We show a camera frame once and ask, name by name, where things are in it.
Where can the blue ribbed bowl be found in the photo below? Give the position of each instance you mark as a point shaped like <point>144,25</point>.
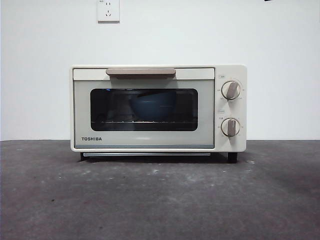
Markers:
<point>152,107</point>

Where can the cream Toshiba toaster oven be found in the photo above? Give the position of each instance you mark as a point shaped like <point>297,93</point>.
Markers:
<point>230,110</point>

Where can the cream timer knob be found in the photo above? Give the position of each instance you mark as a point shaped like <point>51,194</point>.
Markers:
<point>230,127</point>

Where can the cream temperature knob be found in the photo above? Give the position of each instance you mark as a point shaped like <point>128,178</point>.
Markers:
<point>231,90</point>

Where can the white wall socket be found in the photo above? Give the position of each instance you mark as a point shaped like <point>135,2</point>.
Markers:
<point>108,11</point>

